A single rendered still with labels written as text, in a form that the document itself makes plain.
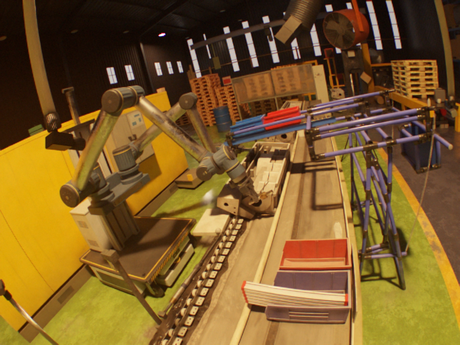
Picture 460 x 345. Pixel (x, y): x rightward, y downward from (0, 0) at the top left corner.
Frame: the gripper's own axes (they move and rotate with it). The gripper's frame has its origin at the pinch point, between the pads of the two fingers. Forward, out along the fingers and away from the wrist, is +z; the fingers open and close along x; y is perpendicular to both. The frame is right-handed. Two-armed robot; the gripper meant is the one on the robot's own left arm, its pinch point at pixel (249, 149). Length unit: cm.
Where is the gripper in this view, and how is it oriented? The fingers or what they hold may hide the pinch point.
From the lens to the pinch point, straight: 235.5
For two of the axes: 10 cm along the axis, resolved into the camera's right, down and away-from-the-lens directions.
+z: 9.4, 0.7, -3.3
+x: 3.3, -4.2, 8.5
